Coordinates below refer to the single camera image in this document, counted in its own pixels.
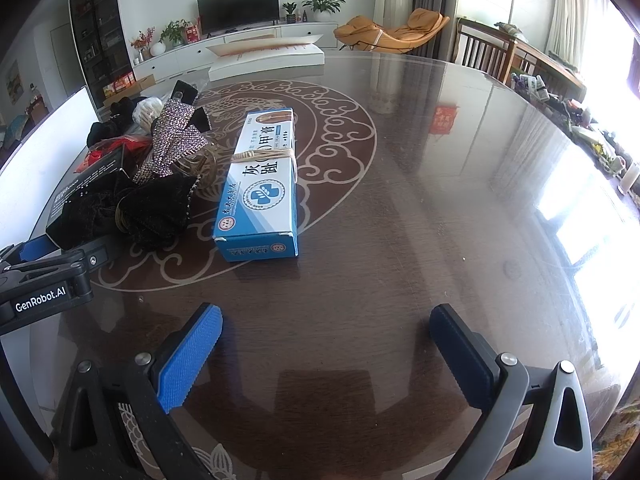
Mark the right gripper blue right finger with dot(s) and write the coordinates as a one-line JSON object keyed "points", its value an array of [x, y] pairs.
{"points": [[556, 442]]}

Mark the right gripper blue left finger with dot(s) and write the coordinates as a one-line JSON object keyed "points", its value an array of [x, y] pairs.
{"points": [[94, 441]]}

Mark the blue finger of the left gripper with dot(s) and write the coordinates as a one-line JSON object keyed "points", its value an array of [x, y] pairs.
{"points": [[34, 249]]}

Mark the black cardboard box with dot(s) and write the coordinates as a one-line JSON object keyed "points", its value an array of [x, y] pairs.
{"points": [[110, 163]]}

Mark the black velvet hair accessory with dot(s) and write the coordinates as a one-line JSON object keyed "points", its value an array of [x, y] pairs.
{"points": [[151, 215]]}

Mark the blue white medicine box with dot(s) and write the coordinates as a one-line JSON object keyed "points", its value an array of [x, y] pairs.
{"points": [[257, 213]]}

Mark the sparkly rhinestone bow hairclip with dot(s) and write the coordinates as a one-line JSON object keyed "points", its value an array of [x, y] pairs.
{"points": [[173, 137]]}

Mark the white storage box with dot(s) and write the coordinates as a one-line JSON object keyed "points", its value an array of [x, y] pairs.
{"points": [[36, 168]]}

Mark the white tv cabinet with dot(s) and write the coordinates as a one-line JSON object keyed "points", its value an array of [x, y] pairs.
{"points": [[201, 54]]}

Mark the red flower vase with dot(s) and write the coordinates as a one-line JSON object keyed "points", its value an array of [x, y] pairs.
{"points": [[143, 42]]}

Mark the green potted plant left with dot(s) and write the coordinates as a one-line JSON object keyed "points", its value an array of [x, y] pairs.
{"points": [[174, 33]]}

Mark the green potted plant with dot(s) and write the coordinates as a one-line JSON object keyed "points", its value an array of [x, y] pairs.
{"points": [[324, 10], [174, 33]]}

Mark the dark display cabinet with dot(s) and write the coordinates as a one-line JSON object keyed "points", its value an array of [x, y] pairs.
{"points": [[100, 45]]}

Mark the white flat carton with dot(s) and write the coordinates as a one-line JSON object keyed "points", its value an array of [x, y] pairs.
{"points": [[242, 57]]}

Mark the wooden side table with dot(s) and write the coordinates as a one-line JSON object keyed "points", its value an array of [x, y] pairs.
{"points": [[559, 80]]}

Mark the wooden dining chair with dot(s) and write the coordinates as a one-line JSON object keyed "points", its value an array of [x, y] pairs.
{"points": [[484, 48]]}

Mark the black flat television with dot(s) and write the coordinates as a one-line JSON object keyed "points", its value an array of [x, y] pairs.
{"points": [[223, 15]]}

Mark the orange lounge chair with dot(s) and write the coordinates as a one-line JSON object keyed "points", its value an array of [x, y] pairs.
{"points": [[361, 33]]}

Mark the green potted plant right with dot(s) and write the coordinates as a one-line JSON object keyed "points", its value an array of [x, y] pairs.
{"points": [[324, 10]]}

